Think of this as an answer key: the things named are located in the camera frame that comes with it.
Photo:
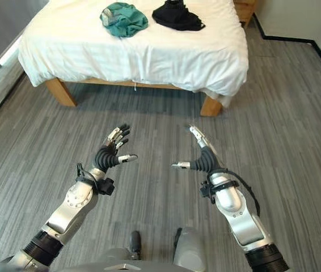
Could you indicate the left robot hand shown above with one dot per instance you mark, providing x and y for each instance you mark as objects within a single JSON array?
[{"x": 105, "y": 158}]

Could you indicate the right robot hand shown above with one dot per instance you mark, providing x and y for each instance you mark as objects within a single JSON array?
[{"x": 206, "y": 158}]

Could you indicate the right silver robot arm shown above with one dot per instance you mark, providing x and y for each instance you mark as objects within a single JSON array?
[{"x": 240, "y": 215}]

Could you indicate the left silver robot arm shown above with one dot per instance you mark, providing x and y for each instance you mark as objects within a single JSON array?
[{"x": 64, "y": 212}]

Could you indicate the white bed sheet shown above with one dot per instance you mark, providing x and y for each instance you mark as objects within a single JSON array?
[{"x": 137, "y": 54}]

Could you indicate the silver robot body and legs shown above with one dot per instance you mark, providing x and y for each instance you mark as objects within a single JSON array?
[{"x": 154, "y": 252}]

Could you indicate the green crumpled garment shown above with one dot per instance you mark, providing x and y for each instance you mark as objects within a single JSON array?
[{"x": 124, "y": 19}]

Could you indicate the black crumpled garment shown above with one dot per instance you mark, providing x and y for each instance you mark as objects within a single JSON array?
[{"x": 177, "y": 15}]

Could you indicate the wooden bedside table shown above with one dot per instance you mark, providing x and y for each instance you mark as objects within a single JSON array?
[{"x": 245, "y": 10}]

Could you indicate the wooden bed frame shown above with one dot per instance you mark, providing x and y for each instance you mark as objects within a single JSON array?
[{"x": 64, "y": 92}]

